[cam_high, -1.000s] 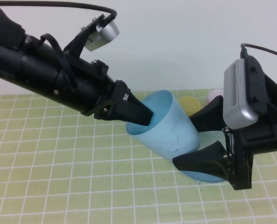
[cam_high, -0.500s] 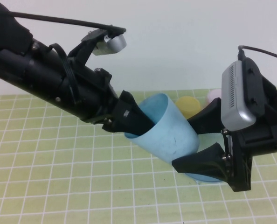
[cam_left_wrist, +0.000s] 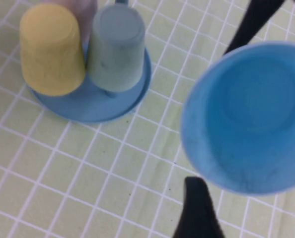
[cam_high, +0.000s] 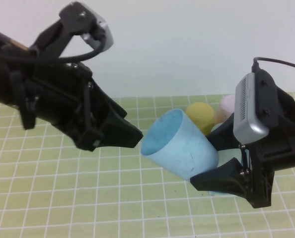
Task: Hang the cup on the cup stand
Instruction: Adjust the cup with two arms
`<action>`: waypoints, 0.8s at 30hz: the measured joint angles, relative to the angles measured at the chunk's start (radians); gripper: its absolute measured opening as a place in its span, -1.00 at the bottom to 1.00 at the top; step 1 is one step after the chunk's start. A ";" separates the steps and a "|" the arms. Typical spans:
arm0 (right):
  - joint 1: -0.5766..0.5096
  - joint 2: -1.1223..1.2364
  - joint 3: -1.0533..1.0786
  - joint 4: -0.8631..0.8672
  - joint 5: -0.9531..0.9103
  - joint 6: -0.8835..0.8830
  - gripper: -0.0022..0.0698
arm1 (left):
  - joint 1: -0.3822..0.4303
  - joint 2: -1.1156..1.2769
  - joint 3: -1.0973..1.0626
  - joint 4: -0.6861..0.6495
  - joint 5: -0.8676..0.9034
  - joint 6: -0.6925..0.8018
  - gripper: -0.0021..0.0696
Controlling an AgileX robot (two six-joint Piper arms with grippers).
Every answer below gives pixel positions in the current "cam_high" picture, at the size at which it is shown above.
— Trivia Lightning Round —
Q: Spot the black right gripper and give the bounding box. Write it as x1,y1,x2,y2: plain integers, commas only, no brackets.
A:
190,109,295,209

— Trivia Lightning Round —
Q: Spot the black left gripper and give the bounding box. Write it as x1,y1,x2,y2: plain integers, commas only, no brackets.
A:
18,61,145,152

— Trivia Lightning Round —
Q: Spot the light blue plastic cup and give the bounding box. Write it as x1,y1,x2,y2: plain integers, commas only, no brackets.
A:
140,108,220,181

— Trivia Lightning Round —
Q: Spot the yellow plastic cup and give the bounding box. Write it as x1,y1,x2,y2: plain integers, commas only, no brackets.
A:
186,102,215,136

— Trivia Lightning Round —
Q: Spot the pink plastic cup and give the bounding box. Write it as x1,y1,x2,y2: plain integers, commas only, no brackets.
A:
217,95,236,122

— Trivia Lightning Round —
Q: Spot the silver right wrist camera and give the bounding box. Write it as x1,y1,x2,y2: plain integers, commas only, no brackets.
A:
233,71,280,145

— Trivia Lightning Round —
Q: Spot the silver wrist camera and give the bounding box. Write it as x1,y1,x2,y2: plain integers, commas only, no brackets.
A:
80,6,115,53
233,71,280,145

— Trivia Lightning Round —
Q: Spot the black left camera cable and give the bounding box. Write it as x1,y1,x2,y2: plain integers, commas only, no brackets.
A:
58,41,106,62

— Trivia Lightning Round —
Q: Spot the black camera cable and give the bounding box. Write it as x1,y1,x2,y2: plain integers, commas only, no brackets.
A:
58,41,106,62
251,57,295,73

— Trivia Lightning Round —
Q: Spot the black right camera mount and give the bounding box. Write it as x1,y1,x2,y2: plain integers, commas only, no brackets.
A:
258,69,295,132

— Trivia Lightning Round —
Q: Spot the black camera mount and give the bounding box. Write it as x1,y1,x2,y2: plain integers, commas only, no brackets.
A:
29,1,100,62
258,69,295,132

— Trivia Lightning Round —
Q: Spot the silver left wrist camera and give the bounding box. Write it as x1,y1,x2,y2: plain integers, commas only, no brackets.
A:
80,6,115,53

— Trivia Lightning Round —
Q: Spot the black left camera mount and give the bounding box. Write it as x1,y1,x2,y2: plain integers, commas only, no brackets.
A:
29,1,100,62

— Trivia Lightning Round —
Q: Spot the black right camera cable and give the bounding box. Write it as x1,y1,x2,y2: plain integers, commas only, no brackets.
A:
251,57,295,73

